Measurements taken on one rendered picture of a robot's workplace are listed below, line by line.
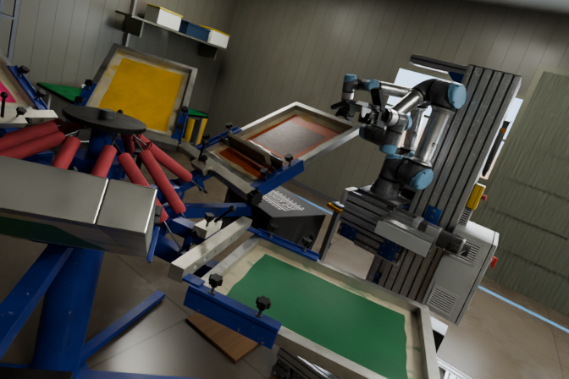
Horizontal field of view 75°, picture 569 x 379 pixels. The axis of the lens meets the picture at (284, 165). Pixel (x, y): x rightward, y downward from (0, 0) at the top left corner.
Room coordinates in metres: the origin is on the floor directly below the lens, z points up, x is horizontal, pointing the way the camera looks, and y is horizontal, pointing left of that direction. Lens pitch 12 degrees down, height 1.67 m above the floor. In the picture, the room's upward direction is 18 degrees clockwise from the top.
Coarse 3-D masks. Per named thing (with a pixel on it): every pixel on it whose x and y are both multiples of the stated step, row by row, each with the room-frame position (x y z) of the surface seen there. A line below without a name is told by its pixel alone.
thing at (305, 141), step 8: (312, 128) 2.29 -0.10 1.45; (320, 128) 2.28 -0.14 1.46; (328, 128) 2.27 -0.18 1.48; (296, 136) 2.21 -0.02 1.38; (304, 136) 2.20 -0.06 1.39; (312, 136) 2.20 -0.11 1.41; (320, 136) 2.19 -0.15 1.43; (328, 136) 2.18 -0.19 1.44; (280, 144) 2.15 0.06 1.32; (288, 144) 2.14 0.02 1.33; (296, 144) 2.13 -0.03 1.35; (304, 144) 2.12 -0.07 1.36; (312, 144) 2.12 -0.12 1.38; (320, 144) 2.11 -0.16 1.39; (280, 152) 2.06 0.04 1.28; (288, 152) 2.05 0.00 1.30; (296, 152) 2.05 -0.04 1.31; (304, 152) 2.04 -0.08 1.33; (248, 160) 2.01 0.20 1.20; (248, 168) 1.94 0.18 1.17; (256, 168) 1.93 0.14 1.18; (256, 176) 1.87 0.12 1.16
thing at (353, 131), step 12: (288, 108) 2.50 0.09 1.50; (300, 108) 2.52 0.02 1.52; (312, 108) 2.46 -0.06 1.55; (264, 120) 2.38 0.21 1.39; (324, 120) 2.37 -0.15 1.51; (336, 120) 2.28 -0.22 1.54; (240, 132) 2.26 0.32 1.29; (348, 132) 2.14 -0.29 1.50; (216, 144) 2.15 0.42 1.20; (324, 144) 2.04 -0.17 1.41; (336, 144) 2.06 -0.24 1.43; (216, 156) 2.02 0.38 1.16; (312, 156) 1.94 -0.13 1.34; (228, 168) 1.89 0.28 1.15; (252, 180) 1.78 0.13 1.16
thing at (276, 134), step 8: (288, 120) 2.41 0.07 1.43; (296, 120) 2.40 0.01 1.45; (272, 128) 2.34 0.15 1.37; (280, 128) 2.33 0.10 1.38; (288, 128) 2.32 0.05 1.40; (296, 128) 2.31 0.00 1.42; (304, 128) 2.30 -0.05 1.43; (256, 136) 2.26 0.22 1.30; (264, 136) 2.25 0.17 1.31; (272, 136) 2.24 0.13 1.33; (280, 136) 2.23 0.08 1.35; (288, 136) 2.22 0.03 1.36; (264, 144) 2.16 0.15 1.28; (272, 144) 2.15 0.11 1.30; (224, 152) 2.11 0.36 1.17; (232, 152) 2.10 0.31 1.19; (232, 160) 2.03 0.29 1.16; (240, 160) 2.02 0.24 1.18
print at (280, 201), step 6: (270, 192) 2.36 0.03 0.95; (276, 192) 2.40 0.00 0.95; (264, 198) 2.20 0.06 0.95; (270, 198) 2.24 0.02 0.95; (276, 198) 2.28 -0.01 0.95; (282, 198) 2.32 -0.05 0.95; (288, 198) 2.36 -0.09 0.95; (276, 204) 2.16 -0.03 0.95; (282, 204) 2.20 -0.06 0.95; (288, 204) 2.24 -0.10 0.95; (294, 204) 2.27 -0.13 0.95; (282, 210) 2.09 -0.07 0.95; (288, 210) 2.13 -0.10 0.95; (294, 210) 2.16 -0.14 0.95
